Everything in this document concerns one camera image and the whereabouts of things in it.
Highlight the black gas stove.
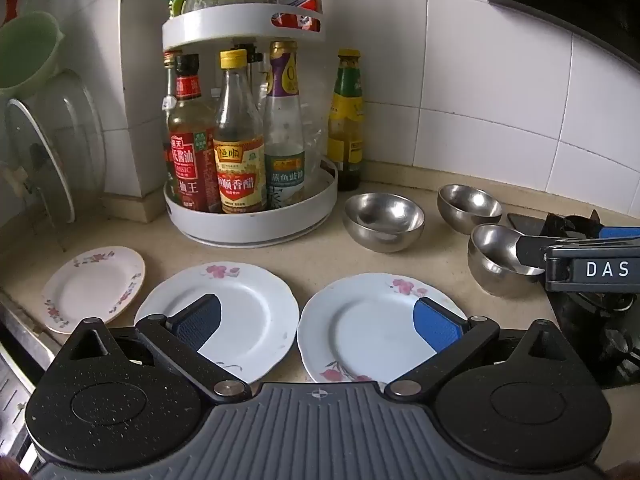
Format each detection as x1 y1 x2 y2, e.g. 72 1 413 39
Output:
507 210 640 388

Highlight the green yellow label bottle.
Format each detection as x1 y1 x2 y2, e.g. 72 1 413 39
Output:
327 49 365 192

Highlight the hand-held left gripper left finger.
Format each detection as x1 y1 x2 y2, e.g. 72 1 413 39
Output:
67 292 253 403

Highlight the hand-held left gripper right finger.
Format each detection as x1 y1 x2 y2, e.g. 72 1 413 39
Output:
384 296 576 403

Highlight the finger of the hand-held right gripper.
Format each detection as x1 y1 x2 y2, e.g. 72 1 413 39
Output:
597 226 640 241
514 235 551 267

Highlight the large steel bowl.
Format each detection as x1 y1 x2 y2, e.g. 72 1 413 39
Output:
343 192 426 254

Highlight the white two-tier rotating rack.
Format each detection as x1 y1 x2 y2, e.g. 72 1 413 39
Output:
161 2 340 248

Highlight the purple label sauce bottle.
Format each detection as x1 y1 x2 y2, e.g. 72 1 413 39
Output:
263 40 307 209

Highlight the green plastic basin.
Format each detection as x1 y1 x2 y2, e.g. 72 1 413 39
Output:
0 10 65 101

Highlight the small steel bowl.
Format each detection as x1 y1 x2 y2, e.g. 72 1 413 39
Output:
437 184 503 236
467 224 548 297

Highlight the red label soy sauce bottle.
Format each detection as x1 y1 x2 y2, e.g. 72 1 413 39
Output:
167 53 217 213

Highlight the white plate pink flower print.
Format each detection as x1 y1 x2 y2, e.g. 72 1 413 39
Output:
296 272 468 385

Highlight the white plate grey leaf print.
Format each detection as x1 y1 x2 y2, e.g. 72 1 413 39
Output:
134 261 301 386

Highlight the yellow cap vinegar bottle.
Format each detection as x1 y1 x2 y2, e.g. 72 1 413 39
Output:
213 49 267 214

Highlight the small floral rim plate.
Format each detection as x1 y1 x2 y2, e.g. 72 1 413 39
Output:
41 246 146 334

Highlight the glass pot lid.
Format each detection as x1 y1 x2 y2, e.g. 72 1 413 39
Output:
5 97 76 223

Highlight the steel sink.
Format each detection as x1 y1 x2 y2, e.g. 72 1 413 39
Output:
0 290 61 471

